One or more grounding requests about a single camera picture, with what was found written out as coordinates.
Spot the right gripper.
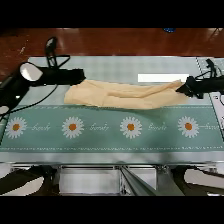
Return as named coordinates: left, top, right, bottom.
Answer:
left=184, top=75, right=205, bottom=100

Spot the cream T-shirt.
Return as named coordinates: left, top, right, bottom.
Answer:
left=63, top=78, right=190, bottom=111

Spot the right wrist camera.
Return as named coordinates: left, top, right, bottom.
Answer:
left=204, top=58, right=224, bottom=79

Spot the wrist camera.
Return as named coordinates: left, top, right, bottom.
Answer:
left=44, top=36, right=72, bottom=70
left=204, top=58, right=224, bottom=79

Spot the silver frame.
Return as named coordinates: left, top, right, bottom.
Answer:
left=0, top=161, right=224, bottom=197

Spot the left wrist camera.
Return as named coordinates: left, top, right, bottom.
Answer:
left=44, top=36, right=72, bottom=70

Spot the black cable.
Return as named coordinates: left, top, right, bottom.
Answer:
left=0, top=83, right=60, bottom=122

